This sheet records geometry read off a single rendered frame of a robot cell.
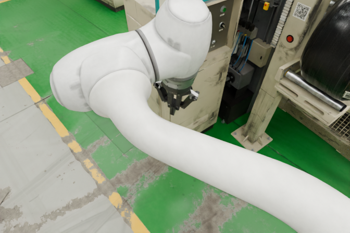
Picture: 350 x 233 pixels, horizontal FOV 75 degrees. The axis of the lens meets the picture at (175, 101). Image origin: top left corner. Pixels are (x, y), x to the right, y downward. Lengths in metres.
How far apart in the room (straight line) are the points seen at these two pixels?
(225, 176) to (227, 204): 1.64
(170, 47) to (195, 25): 0.06
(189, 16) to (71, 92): 0.21
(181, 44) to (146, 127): 0.15
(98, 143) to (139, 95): 1.88
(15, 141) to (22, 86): 0.77
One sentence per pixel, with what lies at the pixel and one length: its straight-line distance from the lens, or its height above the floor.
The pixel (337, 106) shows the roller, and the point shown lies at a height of 0.91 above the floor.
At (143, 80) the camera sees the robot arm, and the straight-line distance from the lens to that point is 0.36.
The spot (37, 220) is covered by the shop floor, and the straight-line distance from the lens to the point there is 2.09.
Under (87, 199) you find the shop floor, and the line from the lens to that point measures 2.00.
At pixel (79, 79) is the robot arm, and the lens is 0.37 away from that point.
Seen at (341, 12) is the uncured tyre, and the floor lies 1.34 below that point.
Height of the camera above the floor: 1.78
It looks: 48 degrees down
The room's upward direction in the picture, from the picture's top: straight up
